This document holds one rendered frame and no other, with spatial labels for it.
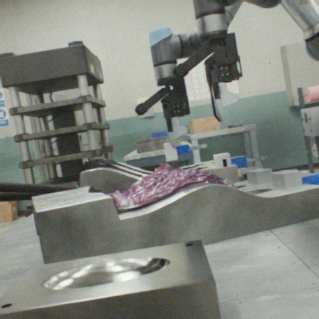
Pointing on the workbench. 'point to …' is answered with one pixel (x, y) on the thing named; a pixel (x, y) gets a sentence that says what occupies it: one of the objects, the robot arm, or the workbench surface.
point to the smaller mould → (119, 287)
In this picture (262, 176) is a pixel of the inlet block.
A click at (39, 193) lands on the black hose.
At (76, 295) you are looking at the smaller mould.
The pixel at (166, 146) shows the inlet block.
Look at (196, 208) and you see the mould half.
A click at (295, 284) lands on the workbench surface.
